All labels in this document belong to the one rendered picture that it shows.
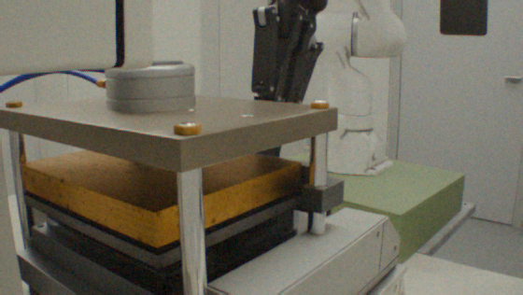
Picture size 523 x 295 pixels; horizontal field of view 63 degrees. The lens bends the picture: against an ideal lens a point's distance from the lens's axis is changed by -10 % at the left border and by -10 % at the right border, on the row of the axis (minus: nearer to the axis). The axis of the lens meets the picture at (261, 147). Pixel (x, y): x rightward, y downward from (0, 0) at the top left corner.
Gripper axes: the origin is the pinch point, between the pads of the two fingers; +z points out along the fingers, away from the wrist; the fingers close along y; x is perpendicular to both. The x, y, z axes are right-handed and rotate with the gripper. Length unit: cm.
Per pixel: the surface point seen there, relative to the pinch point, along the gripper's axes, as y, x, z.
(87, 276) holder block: -21.4, -0.3, 16.4
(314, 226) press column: -8.2, -12.7, 8.5
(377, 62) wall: 277, 116, -100
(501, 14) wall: 259, 21, -133
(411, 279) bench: 41.6, -8.2, 18.2
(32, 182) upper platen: -23.9, 7.5, 10.1
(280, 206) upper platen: -10.3, -10.3, 7.4
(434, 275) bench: 45.1, -11.6, 17.0
